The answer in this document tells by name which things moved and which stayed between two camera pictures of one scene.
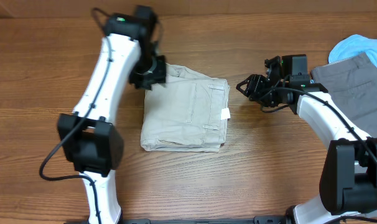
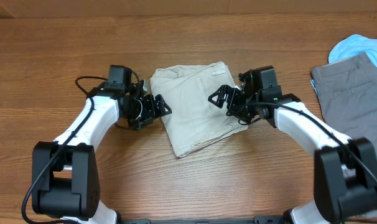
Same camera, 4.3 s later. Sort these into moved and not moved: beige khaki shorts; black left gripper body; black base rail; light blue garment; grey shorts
Moved: beige khaki shorts; black left gripper body
Not moved: black base rail; light blue garment; grey shorts
